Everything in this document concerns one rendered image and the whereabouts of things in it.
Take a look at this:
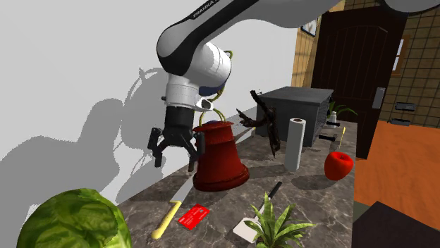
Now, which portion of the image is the white paper towel roll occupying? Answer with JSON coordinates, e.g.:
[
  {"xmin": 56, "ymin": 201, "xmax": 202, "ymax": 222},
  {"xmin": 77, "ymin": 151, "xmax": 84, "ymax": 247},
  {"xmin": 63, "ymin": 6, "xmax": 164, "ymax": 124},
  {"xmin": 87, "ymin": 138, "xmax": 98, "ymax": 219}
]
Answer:
[{"xmin": 283, "ymin": 117, "xmax": 307, "ymax": 173}]

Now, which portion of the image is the white spatula with black handle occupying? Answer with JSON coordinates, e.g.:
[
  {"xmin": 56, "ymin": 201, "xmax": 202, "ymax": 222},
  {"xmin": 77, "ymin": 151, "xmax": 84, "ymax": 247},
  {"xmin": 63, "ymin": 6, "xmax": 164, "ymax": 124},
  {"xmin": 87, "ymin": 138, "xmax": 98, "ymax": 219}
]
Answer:
[{"xmin": 232, "ymin": 180, "xmax": 283, "ymax": 244}]

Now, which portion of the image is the green lettuce head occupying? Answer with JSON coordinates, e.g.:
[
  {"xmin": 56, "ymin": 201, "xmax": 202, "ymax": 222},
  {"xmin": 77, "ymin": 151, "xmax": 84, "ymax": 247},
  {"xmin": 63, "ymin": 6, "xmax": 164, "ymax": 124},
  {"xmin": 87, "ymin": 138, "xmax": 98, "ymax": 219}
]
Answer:
[{"xmin": 16, "ymin": 187, "xmax": 133, "ymax": 248}]

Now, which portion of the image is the red apple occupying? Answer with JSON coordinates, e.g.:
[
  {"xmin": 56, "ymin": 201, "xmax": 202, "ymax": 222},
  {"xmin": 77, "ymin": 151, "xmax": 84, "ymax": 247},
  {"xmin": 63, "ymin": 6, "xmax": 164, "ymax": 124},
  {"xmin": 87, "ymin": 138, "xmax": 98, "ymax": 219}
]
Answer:
[{"xmin": 324, "ymin": 151, "xmax": 355, "ymax": 182}]

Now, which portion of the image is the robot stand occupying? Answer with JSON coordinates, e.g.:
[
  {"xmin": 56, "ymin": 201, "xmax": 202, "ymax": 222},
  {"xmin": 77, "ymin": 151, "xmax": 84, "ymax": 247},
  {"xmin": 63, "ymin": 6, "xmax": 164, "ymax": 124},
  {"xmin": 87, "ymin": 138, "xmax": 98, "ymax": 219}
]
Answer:
[{"xmin": 351, "ymin": 200, "xmax": 440, "ymax": 248}]

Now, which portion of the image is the window with brown frame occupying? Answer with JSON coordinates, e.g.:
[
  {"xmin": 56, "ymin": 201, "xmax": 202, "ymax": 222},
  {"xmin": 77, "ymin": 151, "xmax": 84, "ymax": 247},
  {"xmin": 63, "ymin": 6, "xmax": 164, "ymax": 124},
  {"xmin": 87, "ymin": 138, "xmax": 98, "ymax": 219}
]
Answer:
[{"xmin": 391, "ymin": 33, "xmax": 412, "ymax": 77}]

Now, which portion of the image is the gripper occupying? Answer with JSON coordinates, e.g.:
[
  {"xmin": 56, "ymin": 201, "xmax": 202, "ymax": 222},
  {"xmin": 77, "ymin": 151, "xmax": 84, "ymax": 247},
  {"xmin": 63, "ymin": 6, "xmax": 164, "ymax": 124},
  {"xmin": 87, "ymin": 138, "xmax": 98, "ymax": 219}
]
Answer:
[{"xmin": 147, "ymin": 105, "xmax": 207, "ymax": 173}]

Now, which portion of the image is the dark red pot with stems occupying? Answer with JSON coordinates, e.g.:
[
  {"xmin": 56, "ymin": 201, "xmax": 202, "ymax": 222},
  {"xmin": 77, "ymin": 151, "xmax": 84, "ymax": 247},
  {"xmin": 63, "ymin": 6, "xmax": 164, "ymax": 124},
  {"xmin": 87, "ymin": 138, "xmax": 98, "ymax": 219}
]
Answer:
[{"xmin": 192, "ymin": 49, "xmax": 251, "ymax": 192}]

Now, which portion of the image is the green fern plant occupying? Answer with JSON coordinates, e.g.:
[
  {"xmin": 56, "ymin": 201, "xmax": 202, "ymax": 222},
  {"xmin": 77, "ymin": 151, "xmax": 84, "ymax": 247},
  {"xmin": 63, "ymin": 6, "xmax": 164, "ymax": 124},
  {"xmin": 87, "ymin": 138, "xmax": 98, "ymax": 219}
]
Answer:
[{"xmin": 244, "ymin": 192, "xmax": 317, "ymax": 248}]

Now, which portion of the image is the dark brown door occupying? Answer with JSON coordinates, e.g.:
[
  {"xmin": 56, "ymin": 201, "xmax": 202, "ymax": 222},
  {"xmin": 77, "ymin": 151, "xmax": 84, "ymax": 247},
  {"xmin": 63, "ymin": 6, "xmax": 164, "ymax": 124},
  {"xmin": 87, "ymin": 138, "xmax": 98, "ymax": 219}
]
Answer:
[{"xmin": 310, "ymin": 6, "xmax": 409, "ymax": 160}]

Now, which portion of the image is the small green leafy plant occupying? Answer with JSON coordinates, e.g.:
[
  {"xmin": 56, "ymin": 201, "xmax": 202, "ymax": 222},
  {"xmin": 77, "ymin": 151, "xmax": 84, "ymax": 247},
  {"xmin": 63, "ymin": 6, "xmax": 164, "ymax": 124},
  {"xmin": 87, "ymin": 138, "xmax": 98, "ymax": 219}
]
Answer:
[{"xmin": 328, "ymin": 101, "xmax": 359, "ymax": 120}]

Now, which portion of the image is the dark grey box appliance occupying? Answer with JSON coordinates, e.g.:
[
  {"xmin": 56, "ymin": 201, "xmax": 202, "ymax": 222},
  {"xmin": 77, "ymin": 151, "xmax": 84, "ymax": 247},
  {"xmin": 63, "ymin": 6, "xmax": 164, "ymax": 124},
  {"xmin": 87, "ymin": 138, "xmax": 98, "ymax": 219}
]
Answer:
[{"xmin": 255, "ymin": 86, "xmax": 341, "ymax": 148}]

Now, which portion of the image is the dark brown branch figure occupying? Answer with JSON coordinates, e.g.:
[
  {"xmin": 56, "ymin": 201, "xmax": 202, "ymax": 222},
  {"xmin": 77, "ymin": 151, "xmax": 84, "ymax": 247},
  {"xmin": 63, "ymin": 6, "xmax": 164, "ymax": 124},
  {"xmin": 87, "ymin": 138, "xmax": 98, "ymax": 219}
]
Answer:
[{"xmin": 236, "ymin": 89, "xmax": 281, "ymax": 159}]

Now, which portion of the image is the framed wall picture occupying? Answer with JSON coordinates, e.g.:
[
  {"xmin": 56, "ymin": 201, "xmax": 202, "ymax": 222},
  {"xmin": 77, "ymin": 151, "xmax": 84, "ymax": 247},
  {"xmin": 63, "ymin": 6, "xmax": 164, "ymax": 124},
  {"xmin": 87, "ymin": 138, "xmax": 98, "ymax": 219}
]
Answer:
[{"xmin": 300, "ymin": 18, "xmax": 318, "ymax": 38}]

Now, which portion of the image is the red card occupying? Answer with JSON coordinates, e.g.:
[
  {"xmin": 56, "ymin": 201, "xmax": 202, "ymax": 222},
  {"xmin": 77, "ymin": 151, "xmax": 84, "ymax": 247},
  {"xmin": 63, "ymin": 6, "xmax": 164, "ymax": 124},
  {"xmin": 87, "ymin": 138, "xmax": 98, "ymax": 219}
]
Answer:
[{"xmin": 176, "ymin": 203, "xmax": 212, "ymax": 231}]

